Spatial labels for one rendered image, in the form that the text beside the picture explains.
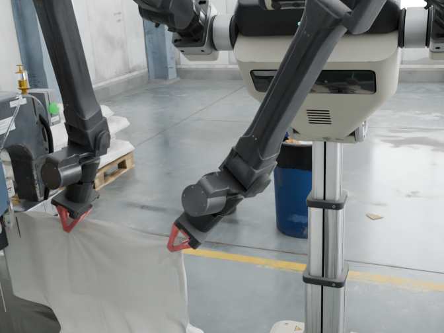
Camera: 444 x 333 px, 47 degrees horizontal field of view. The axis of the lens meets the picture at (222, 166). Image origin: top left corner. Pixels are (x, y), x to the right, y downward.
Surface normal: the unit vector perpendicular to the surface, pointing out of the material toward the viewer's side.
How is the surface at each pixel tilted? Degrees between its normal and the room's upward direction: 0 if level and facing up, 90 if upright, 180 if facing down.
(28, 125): 90
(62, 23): 105
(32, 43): 90
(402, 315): 0
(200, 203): 75
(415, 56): 90
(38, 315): 90
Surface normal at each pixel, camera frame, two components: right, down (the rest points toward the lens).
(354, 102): -0.25, 0.85
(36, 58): -0.36, 0.32
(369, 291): -0.05, -0.94
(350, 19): -0.72, 0.31
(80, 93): 0.83, 0.36
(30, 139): 0.93, 0.07
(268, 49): -0.28, -0.52
